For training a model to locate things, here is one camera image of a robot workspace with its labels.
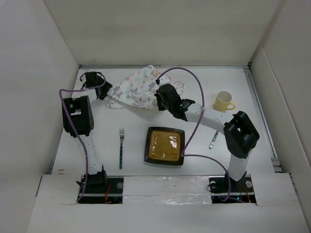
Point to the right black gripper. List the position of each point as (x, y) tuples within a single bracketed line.
[(161, 107)]

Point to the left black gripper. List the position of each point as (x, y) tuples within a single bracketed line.
[(106, 88)]

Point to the animal print cloth placemat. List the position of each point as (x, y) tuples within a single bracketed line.
[(137, 90)]

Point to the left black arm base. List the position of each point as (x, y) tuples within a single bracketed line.
[(101, 189)]

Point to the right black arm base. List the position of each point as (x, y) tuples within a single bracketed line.
[(224, 190)]

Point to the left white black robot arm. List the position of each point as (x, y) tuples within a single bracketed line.
[(78, 121)]

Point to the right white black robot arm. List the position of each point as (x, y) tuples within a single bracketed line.
[(241, 136)]

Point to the square black yellow plate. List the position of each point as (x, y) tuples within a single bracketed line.
[(164, 146)]

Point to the yellow ceramic mug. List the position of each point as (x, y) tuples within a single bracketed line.
[(223, 101)]

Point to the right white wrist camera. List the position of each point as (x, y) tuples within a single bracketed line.
[(163, 80)]

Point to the fork with teal handle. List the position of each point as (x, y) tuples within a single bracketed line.
[(122, 137)]

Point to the knife with blue handle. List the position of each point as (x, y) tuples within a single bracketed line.
[(213, 140)]

